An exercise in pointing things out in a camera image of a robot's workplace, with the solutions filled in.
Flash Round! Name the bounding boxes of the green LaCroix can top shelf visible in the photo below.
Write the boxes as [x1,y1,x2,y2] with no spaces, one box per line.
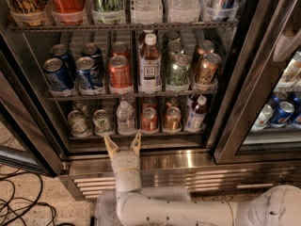
[92,0,124,24]

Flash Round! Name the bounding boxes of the white-green can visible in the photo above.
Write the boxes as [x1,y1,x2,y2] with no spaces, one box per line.
[68,110,91,137]
[92,109,114,136]
[72,100,90,118]

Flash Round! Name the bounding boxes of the gold can bottom back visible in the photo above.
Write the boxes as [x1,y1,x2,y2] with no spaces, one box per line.
[165,96,180,110]

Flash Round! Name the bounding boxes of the clear water bottle behind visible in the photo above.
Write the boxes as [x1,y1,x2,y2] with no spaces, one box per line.
[121,97,135,107]

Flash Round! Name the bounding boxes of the orange soda can front middle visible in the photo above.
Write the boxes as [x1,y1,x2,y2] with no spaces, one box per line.
[108,56,134,94]

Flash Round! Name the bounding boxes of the gold can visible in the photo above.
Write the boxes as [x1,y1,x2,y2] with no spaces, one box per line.
[165,96,180,110]
[164,106,182,133]

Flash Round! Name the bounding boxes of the closed glass fridge door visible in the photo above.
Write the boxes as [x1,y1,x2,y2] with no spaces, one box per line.
[214,0,301,164]

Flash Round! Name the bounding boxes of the blue Pepsi can front left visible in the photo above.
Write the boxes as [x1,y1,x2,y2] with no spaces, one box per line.
[43,58,74,97]

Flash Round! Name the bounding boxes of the copper LaCroix can front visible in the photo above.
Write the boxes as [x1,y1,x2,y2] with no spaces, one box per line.
[194,53,221,89]

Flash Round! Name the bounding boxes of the orange soda can back middle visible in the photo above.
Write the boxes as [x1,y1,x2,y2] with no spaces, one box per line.
[110,41,130,59]

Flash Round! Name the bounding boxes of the green LaCroix can front middle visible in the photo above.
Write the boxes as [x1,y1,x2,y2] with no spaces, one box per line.
[166,54,190,91]

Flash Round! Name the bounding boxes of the open fridge door left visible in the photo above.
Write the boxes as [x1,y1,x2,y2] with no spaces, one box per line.
[0,36,64,177]

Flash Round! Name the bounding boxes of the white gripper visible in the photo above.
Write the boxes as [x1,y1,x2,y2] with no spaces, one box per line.
[103,131,142,193]

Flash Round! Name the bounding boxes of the copper lacroix can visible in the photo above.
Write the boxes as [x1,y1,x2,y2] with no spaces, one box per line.
[194,53,221,89]
[192,40,214,74]

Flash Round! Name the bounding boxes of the blue pepsi can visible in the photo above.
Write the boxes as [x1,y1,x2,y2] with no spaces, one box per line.
[50,44,76,81]
[43,58,74,97]
[76,56,104,95]
[81,42,104,76]

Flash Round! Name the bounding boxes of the blue Pepsi can back left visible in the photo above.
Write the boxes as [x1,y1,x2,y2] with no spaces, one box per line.
[50,44,76,81]

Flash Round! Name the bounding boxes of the clear water bottle top right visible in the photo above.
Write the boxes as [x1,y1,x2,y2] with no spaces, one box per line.
[166,0,200,23]

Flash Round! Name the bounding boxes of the blue can right edge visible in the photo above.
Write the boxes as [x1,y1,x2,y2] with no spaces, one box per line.
[290,91,301,129]

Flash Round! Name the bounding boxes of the stainless steel display fridge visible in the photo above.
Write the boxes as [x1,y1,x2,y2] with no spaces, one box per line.
[0,0,301,200]

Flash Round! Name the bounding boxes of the gold can bottom front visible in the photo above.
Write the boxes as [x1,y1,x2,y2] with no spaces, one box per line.
[164,106,182,133]

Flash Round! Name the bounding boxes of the iced tea bottle middle shelf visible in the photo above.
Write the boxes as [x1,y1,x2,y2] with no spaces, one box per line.
[139,33,162,93]

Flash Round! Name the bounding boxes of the clear water bottle front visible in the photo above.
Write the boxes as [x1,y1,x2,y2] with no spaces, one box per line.
[117,101,135,136]

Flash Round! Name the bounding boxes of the orange can bottom front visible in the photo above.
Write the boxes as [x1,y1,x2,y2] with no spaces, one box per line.
[141,107,158,133]

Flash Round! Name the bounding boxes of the yellow LaCroix can top shelf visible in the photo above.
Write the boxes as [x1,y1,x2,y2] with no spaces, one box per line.
[8,0,51,26]

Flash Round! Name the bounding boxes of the clear plastic storage bin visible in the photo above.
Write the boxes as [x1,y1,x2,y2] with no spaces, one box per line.
[94,186,191,226]

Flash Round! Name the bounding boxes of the clear water bottle top left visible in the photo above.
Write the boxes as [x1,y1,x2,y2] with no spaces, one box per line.
[131,0,163,24]

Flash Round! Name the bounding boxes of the green LaCroix can back middle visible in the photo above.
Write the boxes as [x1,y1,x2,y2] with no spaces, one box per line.
[163,30,181,46]

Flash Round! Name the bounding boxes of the orange soda can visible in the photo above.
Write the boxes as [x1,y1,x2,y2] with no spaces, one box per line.
[110,41,130,59]
[108,56,134,94]

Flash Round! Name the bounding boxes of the white-green can bottom back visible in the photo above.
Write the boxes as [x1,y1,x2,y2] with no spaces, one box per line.
[72,100,90,118]

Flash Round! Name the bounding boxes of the clear water bottle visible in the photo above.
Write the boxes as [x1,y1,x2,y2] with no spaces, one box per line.
[121,97,135,107]
[117,101,135,136]
[166,0,200,23]
[131,0,163,24]

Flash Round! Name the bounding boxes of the red Coca-Cola can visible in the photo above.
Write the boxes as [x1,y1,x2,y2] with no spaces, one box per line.
[52,0,86,25]

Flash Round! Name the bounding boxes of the tea bottle bottom shelf front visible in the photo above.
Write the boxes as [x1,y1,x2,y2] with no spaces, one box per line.
[184,95,207,133]

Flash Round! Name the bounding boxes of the blue Pepsi can right compartment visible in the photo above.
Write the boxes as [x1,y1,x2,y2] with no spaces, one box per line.
[270,101,294,128]

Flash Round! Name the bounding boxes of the blue energy drink can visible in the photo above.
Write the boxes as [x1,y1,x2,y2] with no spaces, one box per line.
[200,0,235,22]

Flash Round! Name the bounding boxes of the orange can bottom back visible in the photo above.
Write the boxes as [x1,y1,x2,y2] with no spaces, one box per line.
[141,97,158,109]

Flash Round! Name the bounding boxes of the white can right compartment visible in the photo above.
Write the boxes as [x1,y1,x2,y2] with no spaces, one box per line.
[251,105,273,131]

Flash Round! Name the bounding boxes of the black floor cables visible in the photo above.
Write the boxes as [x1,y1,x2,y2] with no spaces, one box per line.
[0,163,76,226]

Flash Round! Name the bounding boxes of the white-green can bottom far left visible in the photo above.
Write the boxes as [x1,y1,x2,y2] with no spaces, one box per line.
[68,110,91,137]

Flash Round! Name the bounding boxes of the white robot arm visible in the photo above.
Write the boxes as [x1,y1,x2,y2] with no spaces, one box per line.
[103,133,301,226]

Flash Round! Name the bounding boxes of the copper LaCroix can back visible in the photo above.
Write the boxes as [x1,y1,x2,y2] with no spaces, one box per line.
[192,40,214,74]

